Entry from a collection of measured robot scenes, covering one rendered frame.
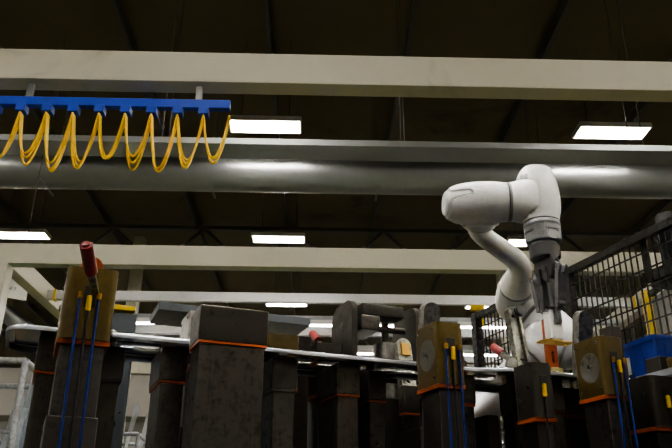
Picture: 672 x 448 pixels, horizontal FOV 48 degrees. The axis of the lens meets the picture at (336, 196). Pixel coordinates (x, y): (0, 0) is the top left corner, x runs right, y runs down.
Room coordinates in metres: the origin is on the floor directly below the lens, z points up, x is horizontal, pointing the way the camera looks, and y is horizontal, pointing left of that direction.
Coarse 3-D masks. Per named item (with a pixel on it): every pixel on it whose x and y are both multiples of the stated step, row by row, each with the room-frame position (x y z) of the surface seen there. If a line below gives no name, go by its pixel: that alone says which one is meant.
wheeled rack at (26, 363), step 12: (0, 360) 4.96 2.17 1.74; (12, 360) 4.97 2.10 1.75; (24, 360) 4.98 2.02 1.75; (24, 372) 4.98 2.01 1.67; (0, 384) 5.85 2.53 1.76; (12, 384) 5.86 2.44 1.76; (24, 384) 4.99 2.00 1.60; (12, 420) 4.98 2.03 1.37; (12, 432) 4.98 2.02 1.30; (12, 444) 4.98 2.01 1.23
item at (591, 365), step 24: (600, 336) 1.50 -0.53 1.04; (576, 360) 1.57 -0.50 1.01; (600, 360) 1.50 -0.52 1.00; (624, 360) 1.51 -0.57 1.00; (600, 384) 1.51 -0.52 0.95; (624, 384) 1.51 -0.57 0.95; (600, 408) 1.53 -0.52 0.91; (624, 408) 1.50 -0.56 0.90; (600, 432) 1.54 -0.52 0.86; (624, 432) 1.50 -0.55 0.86
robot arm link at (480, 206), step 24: (456, 192) 1.73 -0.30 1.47; (480, 192) 1.72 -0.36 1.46; (504, 192) 1.72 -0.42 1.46; (456, 216) 1.76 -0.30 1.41; (480, 216) 1.75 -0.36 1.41; (504, 216) 1.75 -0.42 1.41; (480, 240) 1.91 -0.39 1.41; (504, 240) 1.97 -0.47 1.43; (504, 264) 2.05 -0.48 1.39; (528, 264) 2.07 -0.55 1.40; (504, 288) 2.20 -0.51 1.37; (528, 288) 2.17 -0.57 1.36
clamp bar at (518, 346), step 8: (504, 312) 1.91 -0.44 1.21; (512, 312) 1.89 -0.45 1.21; (520, 312) 1.87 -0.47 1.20; (512, 320) 1.89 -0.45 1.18; (520, 320) 1.90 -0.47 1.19; (512, 328) 1.89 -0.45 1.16; (520, 328) 1.90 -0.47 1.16; (512, 336) 1.89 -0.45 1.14; (520, 336) 1.90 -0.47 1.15; (512, 344) 1.89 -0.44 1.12; (520, 344) 1.90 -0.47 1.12; (512, 352) 1.89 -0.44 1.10; (520, 352) 1.89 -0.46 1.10; (528, 360) 1.89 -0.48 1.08
